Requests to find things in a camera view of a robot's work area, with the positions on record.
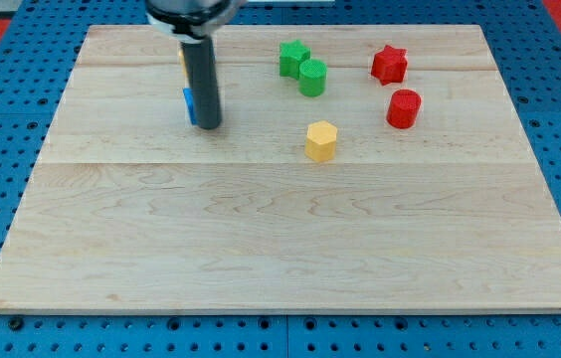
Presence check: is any grey robot end effector flange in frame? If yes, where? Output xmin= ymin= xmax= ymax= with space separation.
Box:
xmin=145 ymin=0 xmax=247 ymax=38

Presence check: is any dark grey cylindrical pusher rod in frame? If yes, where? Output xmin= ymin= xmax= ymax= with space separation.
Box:
xmin=181 ymin=37 xmax=222 ymax=130

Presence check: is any yellow heart block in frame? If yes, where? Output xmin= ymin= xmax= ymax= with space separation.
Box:
xmin=178 ymin=49 xmax=188 ymax=81

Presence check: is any blue cube block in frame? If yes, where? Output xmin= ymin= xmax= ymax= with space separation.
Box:
xmin=182 ymin=88 xmax=197 ymax=126

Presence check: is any green star block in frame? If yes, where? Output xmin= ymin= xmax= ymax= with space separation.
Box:
xmin=279 ymin=40 xmax=311 ymax=80

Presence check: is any green cylinder block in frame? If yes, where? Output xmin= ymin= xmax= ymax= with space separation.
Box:
xmin=298 ymin=59 xmax=327 ymax=97

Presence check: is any yellow hexagon block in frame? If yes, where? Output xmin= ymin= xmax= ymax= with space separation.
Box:
xmin=304 ymin=120 xmax=337 ymax=162

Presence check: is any light wooden board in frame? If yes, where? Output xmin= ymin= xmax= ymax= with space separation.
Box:
xmin=0 ymin=25 xmax=561 ymax=315

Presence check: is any red star block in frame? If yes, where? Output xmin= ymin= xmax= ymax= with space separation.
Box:
xmin=371 ymin=45 xmax=408 ymax=86

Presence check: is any red cylinder block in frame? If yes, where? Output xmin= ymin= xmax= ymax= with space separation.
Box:
xmin=386 ymin=89 xmax=422 ymax=129

